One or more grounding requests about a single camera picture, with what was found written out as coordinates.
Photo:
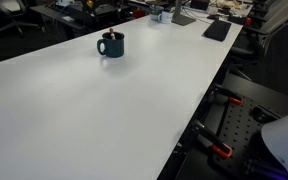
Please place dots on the dark green enamel mug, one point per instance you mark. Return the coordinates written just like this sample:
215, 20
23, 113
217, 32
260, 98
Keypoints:
111, 47

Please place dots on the red and white marker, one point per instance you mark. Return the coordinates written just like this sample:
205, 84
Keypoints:
112, 34

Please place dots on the white coffee mug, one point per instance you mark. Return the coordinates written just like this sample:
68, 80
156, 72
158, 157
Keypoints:
165, 17

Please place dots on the grey bowl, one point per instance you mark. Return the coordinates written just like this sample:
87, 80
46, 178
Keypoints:
155, 11

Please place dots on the grey monitor stand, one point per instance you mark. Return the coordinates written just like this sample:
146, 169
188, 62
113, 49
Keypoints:
178, 18

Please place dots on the upper black orange clamp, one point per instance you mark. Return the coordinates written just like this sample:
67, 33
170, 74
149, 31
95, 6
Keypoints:
232, 97

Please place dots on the black orange clamp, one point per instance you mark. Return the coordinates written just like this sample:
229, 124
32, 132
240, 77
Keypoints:
232, 97
219, 147

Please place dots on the lower black orange clamp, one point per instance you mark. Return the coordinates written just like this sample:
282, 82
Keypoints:
219, 147

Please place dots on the black keyboard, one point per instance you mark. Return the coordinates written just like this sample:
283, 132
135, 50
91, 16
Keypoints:
218, 30

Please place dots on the yellow red toy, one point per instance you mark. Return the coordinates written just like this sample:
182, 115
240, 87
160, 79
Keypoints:
89, 3

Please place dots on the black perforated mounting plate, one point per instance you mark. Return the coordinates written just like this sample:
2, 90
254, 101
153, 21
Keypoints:
240, 129

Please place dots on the black office chair right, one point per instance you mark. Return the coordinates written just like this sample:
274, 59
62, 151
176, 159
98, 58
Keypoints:
252, 43

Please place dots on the black office chair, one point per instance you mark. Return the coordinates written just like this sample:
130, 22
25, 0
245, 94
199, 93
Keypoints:
11, 10
252, 43

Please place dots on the black office chair left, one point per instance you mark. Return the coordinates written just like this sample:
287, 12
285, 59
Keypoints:
11, 10

